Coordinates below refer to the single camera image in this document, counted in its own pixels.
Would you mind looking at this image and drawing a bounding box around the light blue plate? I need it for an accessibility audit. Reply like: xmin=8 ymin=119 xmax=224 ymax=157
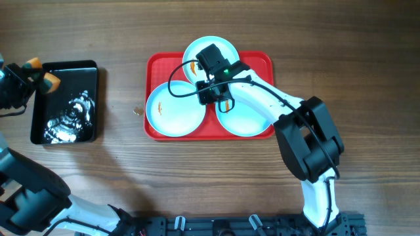
xmin=215 ymin=100 xmax=271 ymax=137
xmin=146 ymin=81 xmax=206 ymax=138
xmin=182 ymin=35 xmax=241 ymax=87

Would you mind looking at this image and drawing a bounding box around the orange green sponge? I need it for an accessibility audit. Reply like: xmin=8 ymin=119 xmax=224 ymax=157
xmin=22 ymin=57 xmax=60 ymax=94

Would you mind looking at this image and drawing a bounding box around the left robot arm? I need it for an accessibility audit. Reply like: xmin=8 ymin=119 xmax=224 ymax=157
xmin=1 ymin=60 xmax=136 ymax=235

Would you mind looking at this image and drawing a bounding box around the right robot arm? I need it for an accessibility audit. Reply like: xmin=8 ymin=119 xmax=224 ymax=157
xmin=195 ymin=59 xmax=344 ymax=230

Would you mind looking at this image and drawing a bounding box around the red plastic tray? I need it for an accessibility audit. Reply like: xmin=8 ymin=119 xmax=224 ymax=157
xmin=144 ymin=50 xmax=275 ymax=142

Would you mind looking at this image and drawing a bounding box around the black water basin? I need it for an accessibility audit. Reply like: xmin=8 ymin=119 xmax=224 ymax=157
xmin=30 ymin=60 xmax=99 ymax=145

